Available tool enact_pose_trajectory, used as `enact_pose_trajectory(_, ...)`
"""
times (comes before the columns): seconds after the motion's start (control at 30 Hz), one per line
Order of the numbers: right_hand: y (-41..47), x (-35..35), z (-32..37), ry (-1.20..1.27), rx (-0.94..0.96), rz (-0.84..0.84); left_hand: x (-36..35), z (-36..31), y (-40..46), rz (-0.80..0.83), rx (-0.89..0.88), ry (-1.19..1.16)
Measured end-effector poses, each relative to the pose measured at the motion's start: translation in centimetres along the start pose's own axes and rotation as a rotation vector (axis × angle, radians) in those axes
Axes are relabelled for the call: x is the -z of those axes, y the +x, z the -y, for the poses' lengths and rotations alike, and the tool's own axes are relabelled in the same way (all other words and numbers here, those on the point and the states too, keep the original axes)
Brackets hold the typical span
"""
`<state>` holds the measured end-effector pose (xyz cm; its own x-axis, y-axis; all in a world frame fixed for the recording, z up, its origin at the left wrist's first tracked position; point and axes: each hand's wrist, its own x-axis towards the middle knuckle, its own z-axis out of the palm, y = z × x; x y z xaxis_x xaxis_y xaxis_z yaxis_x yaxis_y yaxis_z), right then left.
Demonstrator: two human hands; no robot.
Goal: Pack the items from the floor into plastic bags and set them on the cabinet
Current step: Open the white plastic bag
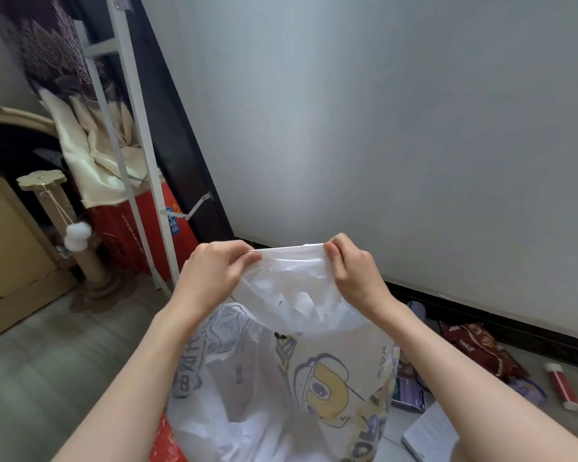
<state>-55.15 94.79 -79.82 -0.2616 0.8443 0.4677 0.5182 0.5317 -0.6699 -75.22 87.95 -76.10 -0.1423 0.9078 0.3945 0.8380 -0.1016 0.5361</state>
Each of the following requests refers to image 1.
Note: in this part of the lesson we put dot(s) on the person's left hand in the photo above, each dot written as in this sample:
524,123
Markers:
212,274

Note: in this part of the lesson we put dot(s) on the person's right hand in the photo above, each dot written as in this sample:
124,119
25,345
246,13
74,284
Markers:
361,279

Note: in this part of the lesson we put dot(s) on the blue white can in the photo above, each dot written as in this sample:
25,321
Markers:
416,310
530,390

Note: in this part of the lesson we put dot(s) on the white printed plastic bag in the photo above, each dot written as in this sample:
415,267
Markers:
269,380

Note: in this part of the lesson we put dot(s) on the red snack bag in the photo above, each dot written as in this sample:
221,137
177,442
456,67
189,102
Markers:
481,348

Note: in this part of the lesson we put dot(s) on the red plastic bag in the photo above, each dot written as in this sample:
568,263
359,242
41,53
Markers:
166,442

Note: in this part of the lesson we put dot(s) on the beige wooden cabinet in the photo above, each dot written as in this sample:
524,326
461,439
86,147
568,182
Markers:
9,235

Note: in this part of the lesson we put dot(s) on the small red bottle white cap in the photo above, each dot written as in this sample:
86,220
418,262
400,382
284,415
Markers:
561,387

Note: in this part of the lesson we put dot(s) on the person's left forearm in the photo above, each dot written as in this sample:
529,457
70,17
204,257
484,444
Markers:
125,394

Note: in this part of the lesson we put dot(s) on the person's right forearm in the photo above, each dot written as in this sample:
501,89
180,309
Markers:
472,404

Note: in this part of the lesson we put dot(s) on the red cardboard box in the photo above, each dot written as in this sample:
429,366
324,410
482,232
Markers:
125,235

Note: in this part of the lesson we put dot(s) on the black leaning board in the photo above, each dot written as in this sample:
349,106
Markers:
178,139

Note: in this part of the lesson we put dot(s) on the white metal folding stand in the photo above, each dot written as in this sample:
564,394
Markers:
144,139

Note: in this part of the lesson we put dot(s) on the cardboard cat scratching post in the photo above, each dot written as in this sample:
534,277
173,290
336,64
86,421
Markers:
91,264

